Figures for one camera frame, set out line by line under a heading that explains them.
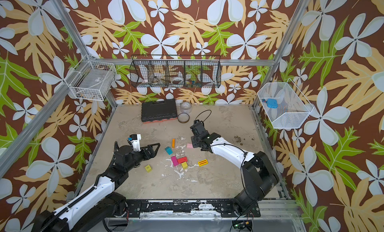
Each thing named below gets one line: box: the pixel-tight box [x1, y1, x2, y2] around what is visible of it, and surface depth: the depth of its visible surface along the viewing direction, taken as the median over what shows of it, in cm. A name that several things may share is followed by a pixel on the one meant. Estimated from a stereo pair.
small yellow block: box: [181, 161, 188, 169], surface depth 88 cm
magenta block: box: [171, 156, 179, 167], surface depth 92 cm
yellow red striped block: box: [198, 159, 209, 167], surface depth 91 cm
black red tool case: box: [141, 99, 178, 123], surface depth 114 cm
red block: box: [177, 156, 188, 164], surface depth 93 cm
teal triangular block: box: [164, 146, 173, 155], surface depth 97 cm
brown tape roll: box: [177, 112, 190, 124], surface depth 114 cm
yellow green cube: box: [144, 164, 152, 173], surface depth 87 cm
